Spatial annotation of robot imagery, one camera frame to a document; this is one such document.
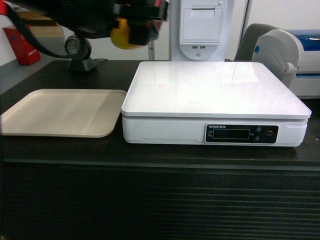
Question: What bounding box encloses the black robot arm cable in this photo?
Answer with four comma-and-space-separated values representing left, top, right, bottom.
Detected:
4, 3, 76, 60

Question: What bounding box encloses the black checkout counter cabinet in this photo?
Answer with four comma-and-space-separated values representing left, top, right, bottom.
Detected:
0, 59, 320, 240

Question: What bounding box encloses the black barcode scanner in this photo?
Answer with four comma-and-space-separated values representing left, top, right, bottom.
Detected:
64, 35, 98, 74

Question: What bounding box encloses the white blue label printer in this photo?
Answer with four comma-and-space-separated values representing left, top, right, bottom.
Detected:
252, 29, 320, 99

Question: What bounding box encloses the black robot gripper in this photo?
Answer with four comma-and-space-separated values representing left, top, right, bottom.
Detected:
53, 0, 168, 46

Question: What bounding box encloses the white digital checkout scale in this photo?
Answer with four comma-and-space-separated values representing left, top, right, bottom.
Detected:
121, 61, 312, 147

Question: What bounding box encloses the beige plastic tray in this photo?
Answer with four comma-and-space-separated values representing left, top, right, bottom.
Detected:
0, 89, 127, 138

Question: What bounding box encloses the white receipt printer kiosk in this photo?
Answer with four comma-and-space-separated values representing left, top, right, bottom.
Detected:
169, 0, 249, 62

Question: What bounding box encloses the red fire extinguisher box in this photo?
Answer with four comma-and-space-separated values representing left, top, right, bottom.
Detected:
2, 25, 41, 66

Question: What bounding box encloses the dark red yellow mango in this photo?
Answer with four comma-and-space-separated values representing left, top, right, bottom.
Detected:
110, 18, 143, 50

